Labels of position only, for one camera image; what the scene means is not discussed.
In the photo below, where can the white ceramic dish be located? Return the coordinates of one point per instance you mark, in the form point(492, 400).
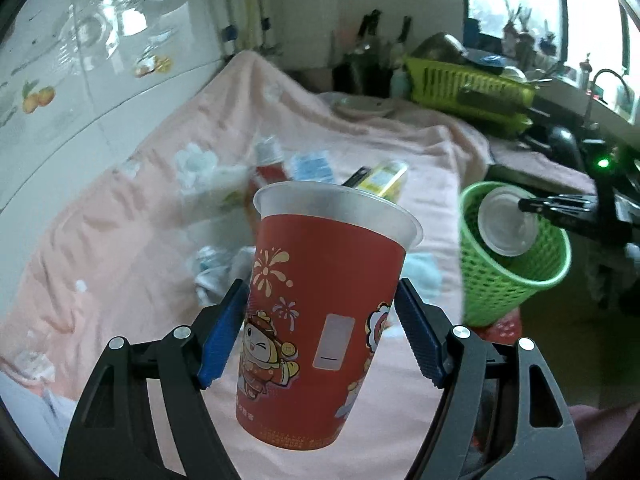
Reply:
point(359, 107)

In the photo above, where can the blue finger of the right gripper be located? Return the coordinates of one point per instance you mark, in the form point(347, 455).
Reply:
point(577, 212)
point(563, 199)

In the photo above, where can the black red cigarette box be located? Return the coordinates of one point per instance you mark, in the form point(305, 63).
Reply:
point(357, 177)

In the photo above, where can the red plastic stool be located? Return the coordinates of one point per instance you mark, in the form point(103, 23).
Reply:
point(507, 330)

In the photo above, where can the black knife block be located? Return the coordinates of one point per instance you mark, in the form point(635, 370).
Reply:
point(373, 67)

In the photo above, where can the pink towel table cover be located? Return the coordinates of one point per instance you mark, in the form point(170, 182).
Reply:
point(121, 258)

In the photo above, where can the lemon tea carton bottle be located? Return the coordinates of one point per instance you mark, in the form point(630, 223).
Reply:
point(387, 180)

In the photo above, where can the chrome sink faucet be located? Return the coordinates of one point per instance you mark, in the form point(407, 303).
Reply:
point(596, 93)

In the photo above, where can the black kettle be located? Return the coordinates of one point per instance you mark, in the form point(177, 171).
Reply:
point(564, 148)

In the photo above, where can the red paper cup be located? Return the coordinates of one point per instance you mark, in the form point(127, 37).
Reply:
point(327, 263)

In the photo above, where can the mauve dish towel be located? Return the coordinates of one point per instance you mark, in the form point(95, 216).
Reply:
point(517, 164)

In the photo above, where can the metal pot in rack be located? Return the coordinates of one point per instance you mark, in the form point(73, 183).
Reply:
point(441, 47)

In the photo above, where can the yellow gas pipe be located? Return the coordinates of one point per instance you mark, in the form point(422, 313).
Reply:
point(252, 18)

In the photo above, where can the green plastic trash basket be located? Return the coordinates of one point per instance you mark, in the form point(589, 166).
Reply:
point(493, 284)

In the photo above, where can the lime green dish rack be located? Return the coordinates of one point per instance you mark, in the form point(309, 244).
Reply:
point(469, 93)

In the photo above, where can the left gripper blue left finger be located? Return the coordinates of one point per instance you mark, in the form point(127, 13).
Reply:
point(216, 328)

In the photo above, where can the red pouch drink bottle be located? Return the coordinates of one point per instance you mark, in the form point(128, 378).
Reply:
point(269, 162)

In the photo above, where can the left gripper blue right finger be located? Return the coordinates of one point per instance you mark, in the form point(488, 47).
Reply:
point(426, 328)

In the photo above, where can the white round plastic lid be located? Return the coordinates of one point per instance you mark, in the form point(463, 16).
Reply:
point(504, 228)

